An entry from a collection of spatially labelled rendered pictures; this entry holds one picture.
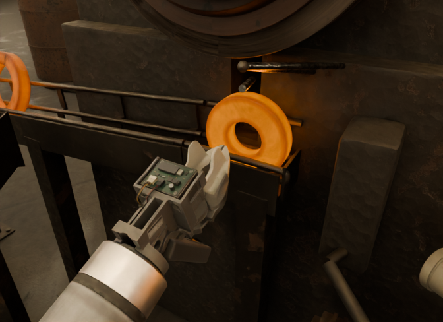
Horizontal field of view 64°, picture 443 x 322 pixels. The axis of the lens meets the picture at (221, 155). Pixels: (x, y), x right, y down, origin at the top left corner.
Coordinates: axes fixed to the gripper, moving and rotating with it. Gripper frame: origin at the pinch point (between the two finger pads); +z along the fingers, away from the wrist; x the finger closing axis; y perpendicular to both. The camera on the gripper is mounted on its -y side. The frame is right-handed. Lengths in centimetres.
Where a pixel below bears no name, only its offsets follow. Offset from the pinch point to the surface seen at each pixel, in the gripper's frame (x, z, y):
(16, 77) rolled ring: 68, 11, -6
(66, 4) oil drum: 237, 153, -62
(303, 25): -8.6, 11.6, 15.8
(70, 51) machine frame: 50, 17, 1
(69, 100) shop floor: 208, 97, -110
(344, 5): -13.3, 12.4, 18.4
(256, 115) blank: -1.6, 9.3, 0.9
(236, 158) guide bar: 0.6, 4.8, -5.6
